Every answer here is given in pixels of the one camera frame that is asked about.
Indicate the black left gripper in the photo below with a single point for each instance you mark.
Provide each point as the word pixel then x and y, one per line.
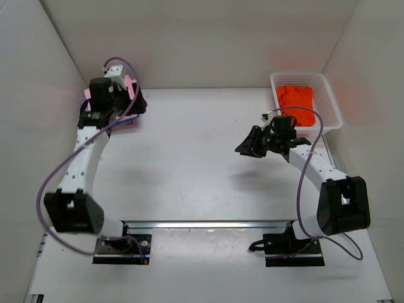
pixel 140 104

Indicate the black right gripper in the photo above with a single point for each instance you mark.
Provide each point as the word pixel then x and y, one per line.
pixel 250 146

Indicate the pink t shirt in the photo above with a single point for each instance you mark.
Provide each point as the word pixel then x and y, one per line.
pixel 128 81

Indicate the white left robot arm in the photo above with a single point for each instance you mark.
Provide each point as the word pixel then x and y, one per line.
pixel 72 208

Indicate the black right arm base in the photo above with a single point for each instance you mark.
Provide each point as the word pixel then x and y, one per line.
pixel 283 249

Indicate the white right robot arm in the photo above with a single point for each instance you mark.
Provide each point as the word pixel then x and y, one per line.
pixel 343 204

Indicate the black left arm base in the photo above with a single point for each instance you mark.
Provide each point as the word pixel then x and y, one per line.
pixel 133 249

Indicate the salmon folded t shirt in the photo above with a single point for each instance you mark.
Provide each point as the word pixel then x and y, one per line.
pixel 127 124

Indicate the blue folded t shirt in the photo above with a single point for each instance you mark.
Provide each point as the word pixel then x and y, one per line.
pixel 132 119

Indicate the orange t shirt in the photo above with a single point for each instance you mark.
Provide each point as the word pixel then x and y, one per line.
pixel 290 95

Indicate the white plastic basket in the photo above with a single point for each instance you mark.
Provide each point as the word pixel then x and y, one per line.
pixel 323 100

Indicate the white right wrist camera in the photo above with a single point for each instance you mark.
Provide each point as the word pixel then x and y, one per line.
pixel 266 118

